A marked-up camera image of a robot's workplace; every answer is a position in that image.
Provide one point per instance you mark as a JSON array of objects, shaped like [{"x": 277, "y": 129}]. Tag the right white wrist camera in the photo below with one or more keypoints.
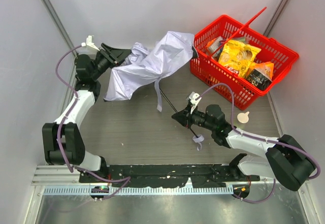
[{"x": 194, "y": 99}]

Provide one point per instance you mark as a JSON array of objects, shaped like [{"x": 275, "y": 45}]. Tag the orange snack packet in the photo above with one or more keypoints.
[{"x": 212, "y": 47}]

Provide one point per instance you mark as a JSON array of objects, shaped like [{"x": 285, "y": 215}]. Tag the yellow chips bag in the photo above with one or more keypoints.
[{"x": 237, "y": 57}]

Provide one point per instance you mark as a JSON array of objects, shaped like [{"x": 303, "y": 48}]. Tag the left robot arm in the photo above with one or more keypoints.
[{"x": 62, "y": 141}]

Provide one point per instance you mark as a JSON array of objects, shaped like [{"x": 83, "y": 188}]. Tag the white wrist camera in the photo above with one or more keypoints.
[
  {"x": 194, "y": 99},
  {"x": 89, "y": 44}
]

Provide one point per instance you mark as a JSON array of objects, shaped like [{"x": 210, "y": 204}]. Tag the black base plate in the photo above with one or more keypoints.
[{"x": 173, "y": 176}]

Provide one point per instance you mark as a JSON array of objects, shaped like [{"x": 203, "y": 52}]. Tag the red plastic shopping basket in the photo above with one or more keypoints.
[{"x": 232, "y": 87}]

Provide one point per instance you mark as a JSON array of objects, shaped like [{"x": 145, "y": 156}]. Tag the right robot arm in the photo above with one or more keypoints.
[{"x": 280, "y": 158}]

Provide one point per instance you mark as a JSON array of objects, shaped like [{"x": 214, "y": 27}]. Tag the slotted cable duct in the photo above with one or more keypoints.
[{"x": 78, "y": 190}]

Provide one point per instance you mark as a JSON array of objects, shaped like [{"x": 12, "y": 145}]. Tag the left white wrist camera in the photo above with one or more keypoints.
[{"x": 89, "y": 44}]

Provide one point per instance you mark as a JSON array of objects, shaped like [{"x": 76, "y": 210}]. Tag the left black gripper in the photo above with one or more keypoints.
[{"x": 110, "y": 56}]

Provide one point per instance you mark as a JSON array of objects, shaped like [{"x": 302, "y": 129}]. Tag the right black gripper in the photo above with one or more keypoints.
[{"x": 188, "y": 118}]

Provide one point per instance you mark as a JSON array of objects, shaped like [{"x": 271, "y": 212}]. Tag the black and orange snack bag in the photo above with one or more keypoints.
[{"x": 260, "y": 75}]

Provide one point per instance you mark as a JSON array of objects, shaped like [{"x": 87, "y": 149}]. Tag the lavender folding umbrella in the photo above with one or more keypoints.
[{"x": 143, "y": 66}]

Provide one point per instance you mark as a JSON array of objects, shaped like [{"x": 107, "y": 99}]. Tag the pale yellow bottle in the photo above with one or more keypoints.
[{"x": 243, "y": 117}]

